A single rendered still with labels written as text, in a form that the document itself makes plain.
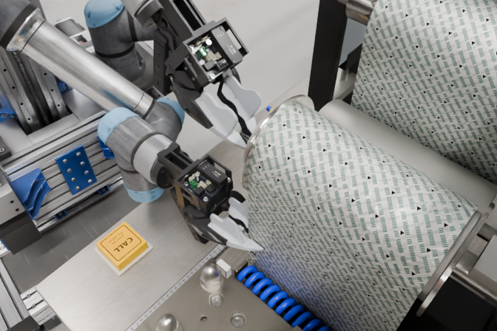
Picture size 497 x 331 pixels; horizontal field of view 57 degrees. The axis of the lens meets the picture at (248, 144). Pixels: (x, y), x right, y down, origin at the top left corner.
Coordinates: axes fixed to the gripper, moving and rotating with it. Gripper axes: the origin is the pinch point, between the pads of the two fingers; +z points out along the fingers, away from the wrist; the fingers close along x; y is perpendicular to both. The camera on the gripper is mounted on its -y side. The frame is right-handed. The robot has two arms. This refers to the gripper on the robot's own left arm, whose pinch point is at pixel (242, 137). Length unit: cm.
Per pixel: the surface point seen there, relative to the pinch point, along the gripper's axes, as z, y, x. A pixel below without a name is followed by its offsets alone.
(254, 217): 10.1, -2.8, -4.2
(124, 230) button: 4.8, -38.4, -11.8
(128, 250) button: 7.8, -35.8, -14.0
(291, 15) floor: -21, -180, 190
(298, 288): 23.0, -4.7, -4.3
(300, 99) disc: -0.2, 7.9, 5.5
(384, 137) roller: 11.3, 7.7, 14.1
